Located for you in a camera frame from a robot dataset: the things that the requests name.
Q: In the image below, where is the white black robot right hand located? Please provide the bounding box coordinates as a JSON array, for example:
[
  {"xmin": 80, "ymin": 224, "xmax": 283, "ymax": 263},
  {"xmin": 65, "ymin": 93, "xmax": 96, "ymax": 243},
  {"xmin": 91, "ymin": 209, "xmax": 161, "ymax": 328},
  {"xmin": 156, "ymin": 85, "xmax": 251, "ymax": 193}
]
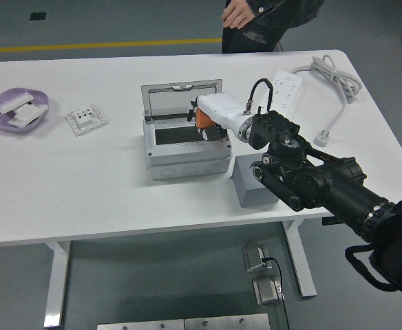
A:
[{"xmin": 188, "ymin": 92, "xmax": 247, "ymax": 142}]

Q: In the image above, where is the person's hand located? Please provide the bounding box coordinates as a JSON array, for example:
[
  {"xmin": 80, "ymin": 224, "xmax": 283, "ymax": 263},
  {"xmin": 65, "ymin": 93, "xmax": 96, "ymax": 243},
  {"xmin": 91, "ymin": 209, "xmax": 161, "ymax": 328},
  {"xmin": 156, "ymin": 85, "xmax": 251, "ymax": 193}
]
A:
[{"xmin": 220, "ymin": 0, "xmax": 259, "ymax": 29}]

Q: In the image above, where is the orange cylinder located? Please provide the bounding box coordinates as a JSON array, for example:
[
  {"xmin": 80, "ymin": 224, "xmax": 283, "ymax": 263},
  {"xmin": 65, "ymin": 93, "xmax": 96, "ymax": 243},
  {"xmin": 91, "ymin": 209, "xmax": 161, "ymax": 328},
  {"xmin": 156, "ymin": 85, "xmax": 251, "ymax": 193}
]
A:
[{"xmin": 194, "ymin": 108, "xmax": 219, "ymax": 130}]

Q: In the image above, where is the grey junction box clear lid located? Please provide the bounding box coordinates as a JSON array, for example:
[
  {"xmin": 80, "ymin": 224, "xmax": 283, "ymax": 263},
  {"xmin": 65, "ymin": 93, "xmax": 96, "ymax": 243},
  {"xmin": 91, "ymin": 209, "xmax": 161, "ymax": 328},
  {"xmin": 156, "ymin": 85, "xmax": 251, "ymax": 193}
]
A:
[{"xmin": 140, "ymin": 78, "xmax": 232, "ymax": 182}]

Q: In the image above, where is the grey cube with round hole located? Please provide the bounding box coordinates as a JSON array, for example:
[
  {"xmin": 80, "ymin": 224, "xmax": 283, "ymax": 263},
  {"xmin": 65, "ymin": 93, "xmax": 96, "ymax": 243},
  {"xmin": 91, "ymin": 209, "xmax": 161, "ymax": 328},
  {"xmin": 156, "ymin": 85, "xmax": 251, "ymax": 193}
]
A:
[{"xmin": 232, "ymin": 154, "xmax": 281, "ymax": 209}]

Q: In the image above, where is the metal floor outlet box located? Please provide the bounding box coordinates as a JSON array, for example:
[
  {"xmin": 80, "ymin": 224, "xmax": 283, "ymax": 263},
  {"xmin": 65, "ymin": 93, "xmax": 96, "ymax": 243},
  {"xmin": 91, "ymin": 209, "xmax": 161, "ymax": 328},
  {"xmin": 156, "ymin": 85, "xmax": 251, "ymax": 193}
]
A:
[
  {"xmin": 241, "ymin": 243, "xmax": 271, "ymax": 274},
  {"xmin": 252, "ymin": 276, "xmax": 285, "ymax": 307}
]

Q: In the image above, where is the person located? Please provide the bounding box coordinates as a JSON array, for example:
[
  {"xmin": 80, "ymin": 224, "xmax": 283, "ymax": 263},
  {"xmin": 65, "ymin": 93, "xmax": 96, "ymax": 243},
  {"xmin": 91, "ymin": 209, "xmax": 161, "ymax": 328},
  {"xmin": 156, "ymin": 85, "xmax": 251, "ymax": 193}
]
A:
[{"xmin": 220, "ymin": 0, "xmax": 326, "ymax": 54}]

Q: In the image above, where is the white power strip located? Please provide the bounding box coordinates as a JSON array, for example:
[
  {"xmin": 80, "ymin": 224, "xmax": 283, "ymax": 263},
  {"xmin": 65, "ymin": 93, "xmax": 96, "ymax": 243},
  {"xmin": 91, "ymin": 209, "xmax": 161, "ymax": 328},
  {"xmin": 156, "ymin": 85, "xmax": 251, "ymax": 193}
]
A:
[{"xmin": 259, "ymin": 70, "xmax": 304, "ymax": 121}]

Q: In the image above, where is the white table leg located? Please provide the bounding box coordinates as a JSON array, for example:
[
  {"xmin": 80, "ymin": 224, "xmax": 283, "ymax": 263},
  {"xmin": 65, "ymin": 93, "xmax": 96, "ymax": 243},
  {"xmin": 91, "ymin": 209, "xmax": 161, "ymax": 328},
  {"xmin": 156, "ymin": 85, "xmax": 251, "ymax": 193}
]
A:
[
  {"xmin": 280, "ymin": 219, "xmax": 317, "ymax": 298},
  {"xmin": 43, "ymin": 240, "xmax": 72, "ymax": 328}
]

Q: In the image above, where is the white plastic block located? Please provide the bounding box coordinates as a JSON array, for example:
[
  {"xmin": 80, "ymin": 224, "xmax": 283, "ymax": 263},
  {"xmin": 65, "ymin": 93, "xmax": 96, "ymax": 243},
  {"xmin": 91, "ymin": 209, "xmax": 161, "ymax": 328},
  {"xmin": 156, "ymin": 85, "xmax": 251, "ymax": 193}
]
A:
[
  {"xmin": 7, "ymin": 115, "xmax": 40, "ymax": 129},
  {"xmin": 13, "ymin": 102, "xmax": 49, "ymax": 121}
]

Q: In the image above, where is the long white plastic bar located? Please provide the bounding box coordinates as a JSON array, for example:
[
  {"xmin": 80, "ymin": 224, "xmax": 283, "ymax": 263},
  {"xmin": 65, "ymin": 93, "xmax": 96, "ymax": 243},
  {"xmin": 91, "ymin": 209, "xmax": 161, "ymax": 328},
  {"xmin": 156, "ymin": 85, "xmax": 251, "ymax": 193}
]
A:
[{"xmin": 0, "ymin": 91, "xmax": 36, "ymax": 114}]

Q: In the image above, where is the white power cord with plug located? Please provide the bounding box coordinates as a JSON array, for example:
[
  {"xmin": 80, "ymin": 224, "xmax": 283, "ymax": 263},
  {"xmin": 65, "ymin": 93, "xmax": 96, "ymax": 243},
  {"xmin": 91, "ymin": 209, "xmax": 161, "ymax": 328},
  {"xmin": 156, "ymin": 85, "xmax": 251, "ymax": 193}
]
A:
[{"xmin": 290, "ymin": 54, "xmax": 363, "ymax": 149}]

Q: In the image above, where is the white wall socket plate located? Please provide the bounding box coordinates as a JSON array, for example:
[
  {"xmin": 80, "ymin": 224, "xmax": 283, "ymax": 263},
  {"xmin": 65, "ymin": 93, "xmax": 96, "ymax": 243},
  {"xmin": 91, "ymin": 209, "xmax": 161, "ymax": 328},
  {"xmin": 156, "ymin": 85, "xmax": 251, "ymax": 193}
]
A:
[{"xmin": 65, "ymin": 103, "xmax": 111, "ymax": 137}]

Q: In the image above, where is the black floor cable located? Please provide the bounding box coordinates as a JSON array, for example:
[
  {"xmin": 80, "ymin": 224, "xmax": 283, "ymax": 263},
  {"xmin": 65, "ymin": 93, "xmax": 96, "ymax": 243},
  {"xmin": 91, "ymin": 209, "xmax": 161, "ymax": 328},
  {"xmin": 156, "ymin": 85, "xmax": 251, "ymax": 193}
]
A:
[{"xmin": 261, "ymin": 256, "xmax": 290, "ymax": 330}]

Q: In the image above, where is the metal base plate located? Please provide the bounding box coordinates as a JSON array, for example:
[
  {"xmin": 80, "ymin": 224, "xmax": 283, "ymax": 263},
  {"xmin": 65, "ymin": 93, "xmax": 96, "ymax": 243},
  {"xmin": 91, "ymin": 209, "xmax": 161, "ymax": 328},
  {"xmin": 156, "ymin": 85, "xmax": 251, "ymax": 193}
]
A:
[
  {"xmin": 184, "ymin": 313, "xmax": 271, "ymax": 330},
  {"xmin": 96, "ymin": 319, "xmax": 185, "ymax": 330}
]

